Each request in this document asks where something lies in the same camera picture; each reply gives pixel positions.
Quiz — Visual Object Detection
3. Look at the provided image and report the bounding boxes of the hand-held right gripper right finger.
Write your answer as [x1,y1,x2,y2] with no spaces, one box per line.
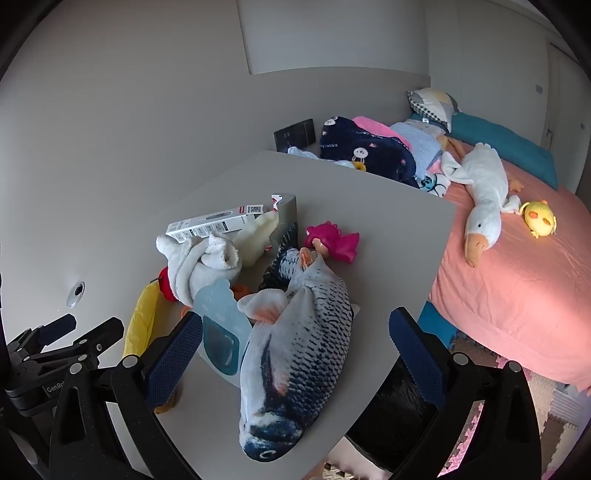
[389,307,543,480]

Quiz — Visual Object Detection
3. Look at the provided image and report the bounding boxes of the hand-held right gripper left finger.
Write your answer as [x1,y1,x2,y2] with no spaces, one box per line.
[46,315,204,480]

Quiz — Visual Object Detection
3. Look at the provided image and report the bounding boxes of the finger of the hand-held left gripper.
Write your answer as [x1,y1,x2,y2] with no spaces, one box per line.
[7,314,77,357]
[28,318,125,370]

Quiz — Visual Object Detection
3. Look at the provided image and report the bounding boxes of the yellow fabric item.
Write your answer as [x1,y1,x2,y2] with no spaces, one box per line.
[122,281,183,415]

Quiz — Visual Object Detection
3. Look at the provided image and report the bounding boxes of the light blue plastic packet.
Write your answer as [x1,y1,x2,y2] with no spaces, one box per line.
[193,278,254,384]

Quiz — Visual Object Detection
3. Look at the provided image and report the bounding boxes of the small red item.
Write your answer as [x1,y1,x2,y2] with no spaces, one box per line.
[157,268,178,303]

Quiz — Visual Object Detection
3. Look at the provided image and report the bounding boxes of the white plush cloth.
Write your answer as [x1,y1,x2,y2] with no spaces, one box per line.
[156,231,243,308]

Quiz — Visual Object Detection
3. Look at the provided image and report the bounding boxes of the bed with pink sheet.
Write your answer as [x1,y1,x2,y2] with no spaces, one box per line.
[418,111,591,388]

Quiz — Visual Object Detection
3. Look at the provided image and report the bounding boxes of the fish plush toy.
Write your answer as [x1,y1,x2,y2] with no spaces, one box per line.
[237,222,354,462]

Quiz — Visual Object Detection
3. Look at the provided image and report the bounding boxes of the pink dinosaur toy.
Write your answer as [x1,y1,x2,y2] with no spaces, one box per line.
[303,222,361,265]

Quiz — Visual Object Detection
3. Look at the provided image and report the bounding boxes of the patchwork of foam floor mats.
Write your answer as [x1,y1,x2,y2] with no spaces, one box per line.
[323,332,583,480]

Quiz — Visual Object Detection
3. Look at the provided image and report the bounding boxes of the long white cardboard box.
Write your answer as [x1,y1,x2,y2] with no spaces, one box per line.
[165,205,273,243]

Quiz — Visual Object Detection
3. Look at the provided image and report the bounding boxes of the cream foam piece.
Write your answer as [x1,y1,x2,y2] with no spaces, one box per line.
[233,213,280,267]

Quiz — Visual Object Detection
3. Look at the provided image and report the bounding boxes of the white cartoon print cloth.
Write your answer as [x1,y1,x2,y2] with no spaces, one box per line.
[418,173,451,199]

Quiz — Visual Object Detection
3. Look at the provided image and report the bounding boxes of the white goose plush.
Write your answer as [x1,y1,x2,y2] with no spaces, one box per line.
[441,142,525,268]

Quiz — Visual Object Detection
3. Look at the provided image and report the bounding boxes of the yellow chick plush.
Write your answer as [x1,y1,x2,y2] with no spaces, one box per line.
[518,199,558,239]

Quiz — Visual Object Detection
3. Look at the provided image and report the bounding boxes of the navy cartoon print blanket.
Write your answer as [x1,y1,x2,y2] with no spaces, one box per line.
[318,115,419,185]

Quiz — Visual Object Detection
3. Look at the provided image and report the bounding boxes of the light blue blanket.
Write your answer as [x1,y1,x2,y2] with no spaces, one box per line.
[390,119,446,178]

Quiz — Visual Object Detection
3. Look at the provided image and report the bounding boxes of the teal pillow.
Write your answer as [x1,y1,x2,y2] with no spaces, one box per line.
[450,112,559,190]

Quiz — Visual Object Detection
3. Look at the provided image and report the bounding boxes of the pink blanket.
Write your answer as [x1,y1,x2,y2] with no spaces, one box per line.
[352,115,413,151]

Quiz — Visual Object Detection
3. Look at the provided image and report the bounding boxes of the patterned patchwork pillow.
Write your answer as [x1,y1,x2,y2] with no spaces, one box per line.
[407,88,462,132]

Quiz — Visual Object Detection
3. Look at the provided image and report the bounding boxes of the black wall switch panel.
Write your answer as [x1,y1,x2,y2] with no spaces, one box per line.
[274,118,317,152]

